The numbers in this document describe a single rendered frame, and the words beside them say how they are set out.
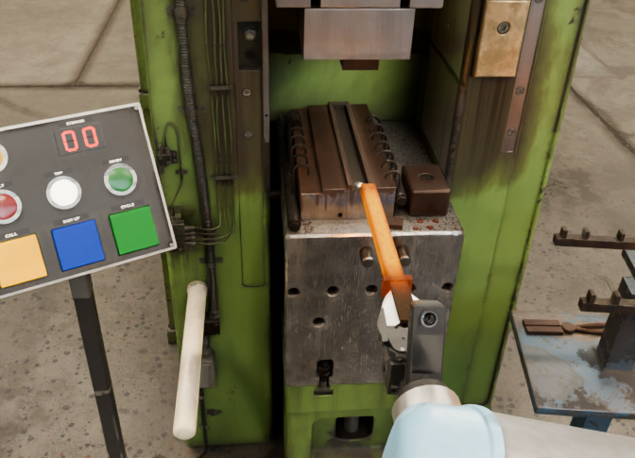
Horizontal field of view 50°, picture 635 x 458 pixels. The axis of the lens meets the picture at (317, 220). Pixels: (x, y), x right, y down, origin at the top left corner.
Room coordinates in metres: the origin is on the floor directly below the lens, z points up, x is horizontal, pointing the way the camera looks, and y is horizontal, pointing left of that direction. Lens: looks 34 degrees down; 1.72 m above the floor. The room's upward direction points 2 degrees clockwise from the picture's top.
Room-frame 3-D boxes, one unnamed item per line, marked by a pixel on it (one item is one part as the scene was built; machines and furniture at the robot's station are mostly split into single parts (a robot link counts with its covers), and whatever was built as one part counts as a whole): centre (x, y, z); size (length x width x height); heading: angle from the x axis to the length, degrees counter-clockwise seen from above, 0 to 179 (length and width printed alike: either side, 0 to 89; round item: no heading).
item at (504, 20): (1.38, -0.36, 1.27); 0.09 x 0.02 x 0.17; 96
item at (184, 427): (1.09, 0.27, 0.62); 0.44 x 0.05 x 0.05; 6
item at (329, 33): (1.43, -0.04, 1.32); 0.42 x 0.20 x 0.10; 6
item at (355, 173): (1.43, -0.07, 0.99); 0.42 x 0.05 x 0.01; 6
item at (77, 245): (0.97, 0.42, 1.01); 0.07 x 0.05 x 0.07; 121
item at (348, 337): (1.44, -0.09, 0.69); 0.56 x 0.38 x 0.45; 6
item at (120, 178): (1.06, 0.36, 1.09); 0.05 x 0.03 x 0.04; 96
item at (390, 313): (0.78, -0.11, 1.03); 0.09 x 0.03 x 0.06; 9
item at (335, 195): (1.43, -0.04, 0.96); 0.42 x 0.20 x 0.09; 6
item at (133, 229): (1.02, 0.34, 1.01); 0.07 x 0.05 x 0.07; 121
